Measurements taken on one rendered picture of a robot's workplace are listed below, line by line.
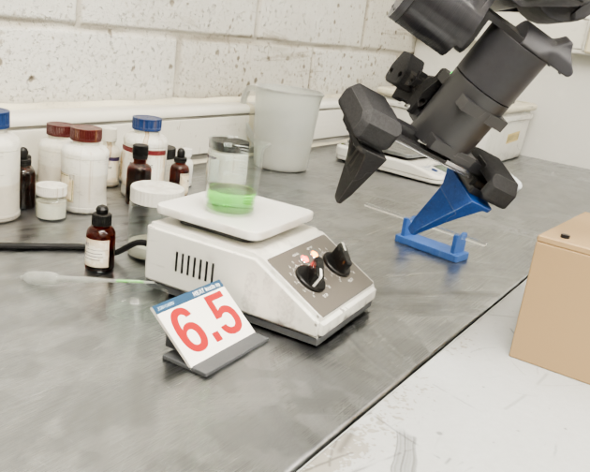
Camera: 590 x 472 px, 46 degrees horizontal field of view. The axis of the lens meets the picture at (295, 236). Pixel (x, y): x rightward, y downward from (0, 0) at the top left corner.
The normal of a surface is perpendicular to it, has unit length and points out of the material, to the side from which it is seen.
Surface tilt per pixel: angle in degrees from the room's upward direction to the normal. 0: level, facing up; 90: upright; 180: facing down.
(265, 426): 0
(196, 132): 90
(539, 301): 90
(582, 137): 90
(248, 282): 90
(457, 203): 63
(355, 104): 71
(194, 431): 0
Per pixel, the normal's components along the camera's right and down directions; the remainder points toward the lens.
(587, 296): -0.55, 0.18
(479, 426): 0.13, -0.95
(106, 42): 0.83, 0.26
